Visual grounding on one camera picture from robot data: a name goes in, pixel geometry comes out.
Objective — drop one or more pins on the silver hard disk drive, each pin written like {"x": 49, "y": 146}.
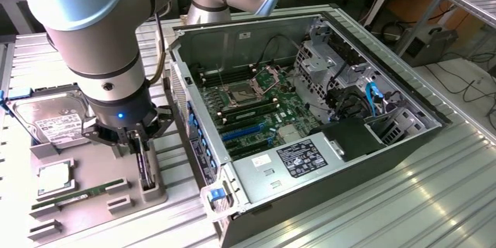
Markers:
{"x": 49, "y": 120}

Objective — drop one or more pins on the silver chipset heatsink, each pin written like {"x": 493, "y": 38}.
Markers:
{"x": 291, "y": 133}

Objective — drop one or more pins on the aluminium frame table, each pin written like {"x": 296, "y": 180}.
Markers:
{"x": 464, "y": 1}

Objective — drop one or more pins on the blue case latch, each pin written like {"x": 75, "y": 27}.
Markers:
{"x": 215, "y": 194}

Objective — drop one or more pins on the installed dark RAM stick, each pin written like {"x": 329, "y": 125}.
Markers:
{"x": 248, "y": 113}

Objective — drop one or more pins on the green motherboard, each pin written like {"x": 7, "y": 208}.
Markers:
{"x": 287, "y": 111}

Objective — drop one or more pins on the metal socket cover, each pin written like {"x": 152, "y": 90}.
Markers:
{"x": 272, "y": 71}

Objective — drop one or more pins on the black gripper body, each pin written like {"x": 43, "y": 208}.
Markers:
{"x": 121, "y": 113}

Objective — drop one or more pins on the black box device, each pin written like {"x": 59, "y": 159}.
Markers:
{"x": 425, "y": 44}

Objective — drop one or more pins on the metal disk bay cage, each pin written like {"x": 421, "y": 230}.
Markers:
{"x": 313, "y": 65}

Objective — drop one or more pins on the grey parts rack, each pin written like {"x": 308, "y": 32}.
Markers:
{"x": 92, "y": 219}

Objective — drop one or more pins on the black expansion slot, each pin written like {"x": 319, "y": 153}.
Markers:
{"x": 248, "y": 145}

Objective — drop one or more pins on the grey power supply unit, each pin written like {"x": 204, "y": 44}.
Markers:
{"x": 263, "y": 178}

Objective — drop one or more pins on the CPU socket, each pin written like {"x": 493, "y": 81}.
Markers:
{"x": 241, "y": 94}

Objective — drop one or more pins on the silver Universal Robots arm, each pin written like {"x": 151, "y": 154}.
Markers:
{"x": 96, "y": 27}

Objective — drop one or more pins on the green RAM stick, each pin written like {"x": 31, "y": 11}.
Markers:
{"x": 77, "y": 194}

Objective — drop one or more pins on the black RAM slot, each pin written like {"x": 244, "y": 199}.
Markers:
{"x": 228, "y": 79}
{"x": 227, "y": 74}

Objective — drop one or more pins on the thin metal locking lever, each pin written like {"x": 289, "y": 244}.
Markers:
{"x": 220, "y": 81}

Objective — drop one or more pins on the blue expansion slot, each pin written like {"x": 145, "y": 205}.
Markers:
{"x": 241, "y": 132}

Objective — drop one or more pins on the black plastic shroud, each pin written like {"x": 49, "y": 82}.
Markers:
{"x": 348, "y": 140}

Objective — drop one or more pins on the blue card retention clips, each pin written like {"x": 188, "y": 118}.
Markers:
{"x": 197, "y": 132}

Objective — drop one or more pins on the silver CPU chip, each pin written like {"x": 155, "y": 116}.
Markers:
{"x": 56, "y": 177}

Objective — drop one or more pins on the perforated metal disk bay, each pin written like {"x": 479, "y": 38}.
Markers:
{"x": 399, "y": 126}

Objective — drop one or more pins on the open black PC case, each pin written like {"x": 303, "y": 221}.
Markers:
{"x": 348, "y": 190}

